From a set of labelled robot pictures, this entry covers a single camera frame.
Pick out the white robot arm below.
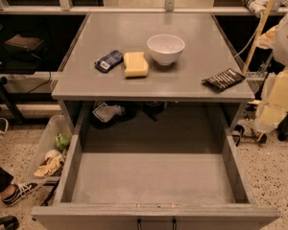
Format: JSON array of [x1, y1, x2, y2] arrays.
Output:
[[253, 13, 288, 133]]

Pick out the clear plastic bin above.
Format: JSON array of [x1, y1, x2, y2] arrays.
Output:
[[26, 115, 72, 185]]

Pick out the white ceramic bowl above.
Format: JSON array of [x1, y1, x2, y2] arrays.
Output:
[[147, 34, 185, 65]]

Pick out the white wrapped cable bundle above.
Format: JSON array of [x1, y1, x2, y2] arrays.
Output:
[[236, 0, 270, 18]]

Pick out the black drawer handle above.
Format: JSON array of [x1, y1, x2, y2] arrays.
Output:
[[136, 218, 178, 230]]

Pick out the white black bag under table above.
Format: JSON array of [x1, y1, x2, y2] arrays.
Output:
[[92, 103, 125, 123]]

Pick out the black white sneaker lower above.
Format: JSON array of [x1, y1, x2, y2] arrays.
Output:
[[0, 183, 39, 206]]

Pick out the tan crumpled bag in bin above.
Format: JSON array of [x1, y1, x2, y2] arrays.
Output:
[[34, 149, 64, 177]]

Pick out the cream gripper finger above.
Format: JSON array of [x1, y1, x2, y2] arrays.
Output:
[[254, 67, 288, 133]]

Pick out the wooden stick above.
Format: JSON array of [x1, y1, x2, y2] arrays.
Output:
[[242, 0, 275, 76]]

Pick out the grey cabinet table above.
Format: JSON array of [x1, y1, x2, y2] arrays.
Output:
[[52, 12, 253, 133]]

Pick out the green crumpled item in bin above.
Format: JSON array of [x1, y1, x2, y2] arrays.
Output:
[[56, 133, 70, 150]]

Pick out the yellow sponge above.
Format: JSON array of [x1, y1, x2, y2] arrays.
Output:
[[123, 52, 149, 78]]

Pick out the dark box on shelf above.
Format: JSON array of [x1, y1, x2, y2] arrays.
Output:
[[4, 34, 44, 61]]

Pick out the blue snack packet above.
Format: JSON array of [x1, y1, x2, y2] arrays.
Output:
[[95, 50, 123, 73]]

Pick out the grey open top drawer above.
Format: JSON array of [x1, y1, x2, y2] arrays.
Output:
[[31, 103, 280, 230]]

